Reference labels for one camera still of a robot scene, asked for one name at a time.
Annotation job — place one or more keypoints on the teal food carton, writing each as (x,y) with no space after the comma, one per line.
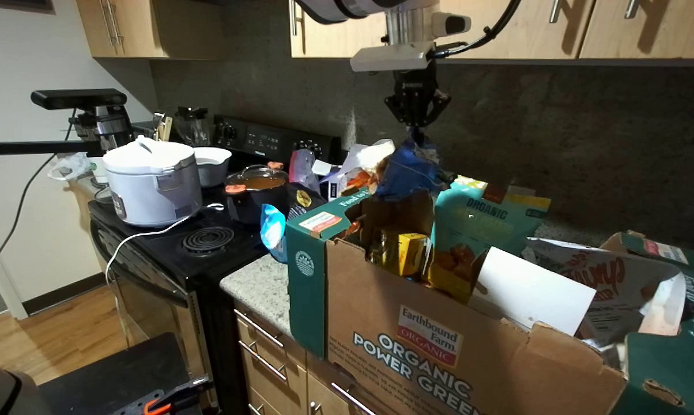
(475,221)

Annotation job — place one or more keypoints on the orange lid container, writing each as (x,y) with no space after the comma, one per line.
(255,177)

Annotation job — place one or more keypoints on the white plastic bag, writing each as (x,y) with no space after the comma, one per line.
(371,157)

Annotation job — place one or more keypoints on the blue snack wrapper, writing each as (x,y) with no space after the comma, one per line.
(406,173)

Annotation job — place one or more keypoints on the white nutrition label carton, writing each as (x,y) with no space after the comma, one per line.
(531,296)

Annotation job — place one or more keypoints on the light blue plastic bag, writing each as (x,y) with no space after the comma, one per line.
(270,230)

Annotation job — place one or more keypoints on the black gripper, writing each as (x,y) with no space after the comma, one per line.
(416,94)

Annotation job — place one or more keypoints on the black snack bag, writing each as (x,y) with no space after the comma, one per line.
(302,201)

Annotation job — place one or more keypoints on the wooden upper cabinets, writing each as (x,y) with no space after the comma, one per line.
(590,26)

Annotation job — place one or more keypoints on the black stereo camera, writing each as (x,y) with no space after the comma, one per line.
(77,97)

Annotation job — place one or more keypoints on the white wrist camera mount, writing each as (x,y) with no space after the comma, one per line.
(384,59)

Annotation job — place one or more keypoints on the dark green carton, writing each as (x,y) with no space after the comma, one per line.
(668,369)

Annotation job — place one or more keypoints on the glass coffee pot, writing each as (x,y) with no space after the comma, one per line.
(191,127)

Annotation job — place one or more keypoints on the black stove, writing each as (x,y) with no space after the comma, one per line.
(168,256)

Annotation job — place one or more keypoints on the purple tinted zip bag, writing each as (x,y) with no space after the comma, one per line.
(300,168)

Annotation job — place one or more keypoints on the white rice cooker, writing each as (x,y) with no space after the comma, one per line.
(150,188)

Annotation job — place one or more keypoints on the wooden lower drawers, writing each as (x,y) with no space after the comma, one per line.
(267,369)

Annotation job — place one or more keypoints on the yellow package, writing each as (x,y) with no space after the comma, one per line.
(411,255)

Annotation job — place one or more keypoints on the small wooden wall cabinet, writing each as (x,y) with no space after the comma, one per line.
(129,26)

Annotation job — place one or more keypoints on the cardboard organic greens box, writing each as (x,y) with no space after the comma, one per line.
(406,307)

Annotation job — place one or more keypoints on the black camera stand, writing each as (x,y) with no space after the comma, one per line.
(99,123)

